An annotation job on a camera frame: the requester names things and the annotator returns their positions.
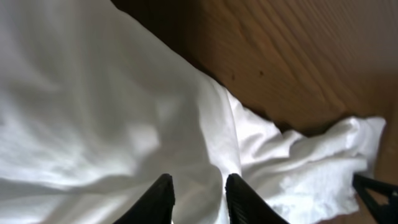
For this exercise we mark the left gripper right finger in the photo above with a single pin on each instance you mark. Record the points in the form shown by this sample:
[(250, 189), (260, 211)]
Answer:
[(245, 206)]

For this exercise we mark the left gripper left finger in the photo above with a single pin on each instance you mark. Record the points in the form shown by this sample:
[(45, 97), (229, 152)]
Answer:
[(155, 206)]

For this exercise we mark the white graphic t-shirt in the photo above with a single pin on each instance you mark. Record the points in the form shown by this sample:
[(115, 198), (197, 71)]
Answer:
[(94, 108)]

